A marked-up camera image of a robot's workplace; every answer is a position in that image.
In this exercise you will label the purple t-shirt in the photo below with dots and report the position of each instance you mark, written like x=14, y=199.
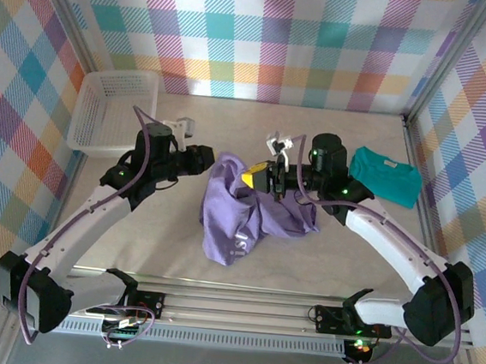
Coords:
x=226, y=223

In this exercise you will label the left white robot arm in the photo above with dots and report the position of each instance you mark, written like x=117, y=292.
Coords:
x=88, y=223

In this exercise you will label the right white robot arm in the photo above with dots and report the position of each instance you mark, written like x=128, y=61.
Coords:
x=388, y=239

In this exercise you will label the folded teal t-shirt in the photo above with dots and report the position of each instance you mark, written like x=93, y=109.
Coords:
x=383, y=178

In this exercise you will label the white plastic mesh basket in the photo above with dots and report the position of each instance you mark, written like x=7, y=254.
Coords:
x=112, y=109

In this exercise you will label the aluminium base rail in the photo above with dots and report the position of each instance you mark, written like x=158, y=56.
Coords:
x=235, y=308

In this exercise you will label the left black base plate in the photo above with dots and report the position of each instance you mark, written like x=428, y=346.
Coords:
x=147, y=304

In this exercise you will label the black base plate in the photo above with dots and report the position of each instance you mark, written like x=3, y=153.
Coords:
x=328, y=321
x=147, y=304

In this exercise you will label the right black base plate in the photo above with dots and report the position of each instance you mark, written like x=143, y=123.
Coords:
x=328, y=321

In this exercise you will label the aluminium frame corner post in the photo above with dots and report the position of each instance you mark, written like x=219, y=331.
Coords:
x=65, y=14
x=451, y=56

